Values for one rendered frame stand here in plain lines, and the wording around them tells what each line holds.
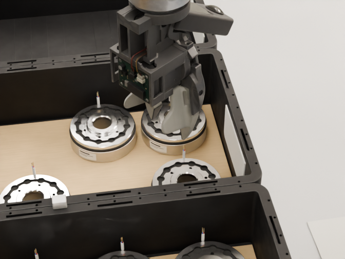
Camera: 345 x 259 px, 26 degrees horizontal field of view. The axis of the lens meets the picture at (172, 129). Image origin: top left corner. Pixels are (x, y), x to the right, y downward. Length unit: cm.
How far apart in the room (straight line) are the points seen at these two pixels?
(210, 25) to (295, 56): 68
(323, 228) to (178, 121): 40
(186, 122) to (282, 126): 48
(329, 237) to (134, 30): 55
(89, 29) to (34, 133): 30
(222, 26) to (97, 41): 49
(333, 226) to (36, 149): 50
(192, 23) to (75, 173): 35
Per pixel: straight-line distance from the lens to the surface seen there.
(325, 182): 133
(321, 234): 124
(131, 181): 113
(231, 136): 110
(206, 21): 92
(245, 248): 105
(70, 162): 116
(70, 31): 143
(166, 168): 110
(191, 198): 97
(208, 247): 101
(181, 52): 89
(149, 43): 86
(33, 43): 141
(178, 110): 94
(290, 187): 131
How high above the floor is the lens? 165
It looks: 43 degrees down
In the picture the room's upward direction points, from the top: straight up
